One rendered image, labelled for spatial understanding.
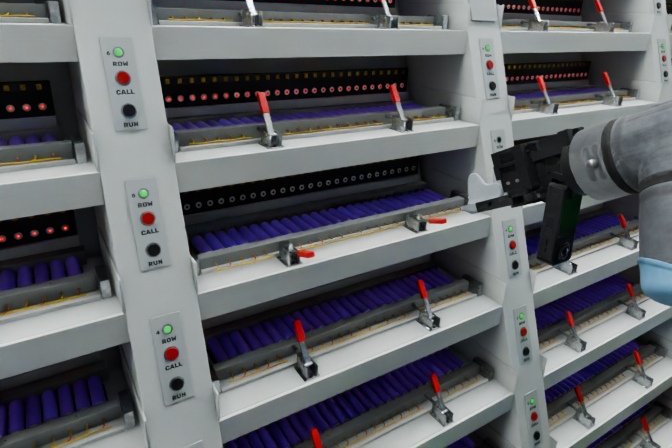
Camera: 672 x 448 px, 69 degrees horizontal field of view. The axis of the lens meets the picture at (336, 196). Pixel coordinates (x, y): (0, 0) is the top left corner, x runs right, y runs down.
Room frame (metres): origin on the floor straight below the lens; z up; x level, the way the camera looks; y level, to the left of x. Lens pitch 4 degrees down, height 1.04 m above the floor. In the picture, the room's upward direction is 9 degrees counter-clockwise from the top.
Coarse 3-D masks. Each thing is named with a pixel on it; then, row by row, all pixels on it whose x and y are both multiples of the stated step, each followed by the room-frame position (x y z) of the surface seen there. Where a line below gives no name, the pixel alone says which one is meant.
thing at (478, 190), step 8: (472, 176) 0.73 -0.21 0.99; (472, 184) 0.73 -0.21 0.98; (480, 184) 0.72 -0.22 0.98; (488, 184) 0.71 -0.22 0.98; (496, 184) 0.70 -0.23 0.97; (472, 192) 0.73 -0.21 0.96; (480, 192) 0.72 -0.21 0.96; (488, 192) 0.71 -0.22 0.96; (496, 192) 0.70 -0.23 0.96; (472, 200) 0.74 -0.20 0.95; (480, 200) 0.72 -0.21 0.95; (464, 208) 0.75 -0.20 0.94; (472, 208) 0.73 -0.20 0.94
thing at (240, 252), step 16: (416, 208) 0.95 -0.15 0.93; (432, 208) 0.97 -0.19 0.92; (448, 208) 0.99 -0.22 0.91; (336, 224) 0.87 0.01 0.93; (352, 224) 0.87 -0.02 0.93; (368, 224) 0.89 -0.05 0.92; (384, 224) 0.91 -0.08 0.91; (272, 240) 0.80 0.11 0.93; (288, 240) 0.80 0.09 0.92; (304, 240) 0.82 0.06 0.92; (320, 240) 0.83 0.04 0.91; (336, 240) 0.84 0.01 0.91; (208, 256) 0.74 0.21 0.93; (224, 256) 0.75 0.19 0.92; (240, 256) 0.76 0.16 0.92; (272, 256) 0.77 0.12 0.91
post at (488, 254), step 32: (416, 0) 1.10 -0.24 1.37; (448, 0) 1.02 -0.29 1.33; (480, 32) 1.00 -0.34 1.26; (416, 64) 1.12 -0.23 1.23; (448, 64) 1.04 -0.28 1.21; (480, 64) 1.00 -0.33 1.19; (416, 96) 1.14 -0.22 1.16; (480, 96) 0.99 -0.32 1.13; (480, 128) 0.98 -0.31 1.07; (448, 160) 1.07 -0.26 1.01; (480, 160) 0.99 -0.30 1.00; (480, 256) 1.02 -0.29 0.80; (512, 288) 1.00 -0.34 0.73; (512, 320) 0.99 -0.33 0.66; (512, 352) 0.99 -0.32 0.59; (512, 416) 1.00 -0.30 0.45; (544, 416) 1.03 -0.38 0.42
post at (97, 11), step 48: (96, 0) 0.65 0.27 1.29; (144, 0) 0.68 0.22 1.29; (96, 48) 0.64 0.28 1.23; (144, 48) 0.67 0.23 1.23; (96, 96) 0.64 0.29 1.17; (144, 96) 0.67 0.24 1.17; (96, 144) 0.63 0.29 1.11; (144, 144) 0.66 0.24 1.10; (144, 288) 0.64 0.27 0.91; (192, 288) 0.68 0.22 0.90; (144, 336) 0.64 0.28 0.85; (192, 336) 0.67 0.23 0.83; (144, 384) 0.63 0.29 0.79; (192, 384) 0.66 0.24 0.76; (192, 432) 0.66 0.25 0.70
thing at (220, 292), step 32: (320, 192) 0.98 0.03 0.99; (352, 192) 1.02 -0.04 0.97; (448, 192) 1.08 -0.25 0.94; (448, 224) 0.94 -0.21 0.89; (480, 224) 0.97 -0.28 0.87; (192, 256) 0.73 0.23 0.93; (320, 256) 0.80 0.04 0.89; (352, 256) 0.81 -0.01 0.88; (384, 256) 0.85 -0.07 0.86; (416, 256) 0.90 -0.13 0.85; (224, 288) 0.70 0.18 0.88; (256, 288) 0.73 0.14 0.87; (288, 288) 0.76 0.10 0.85
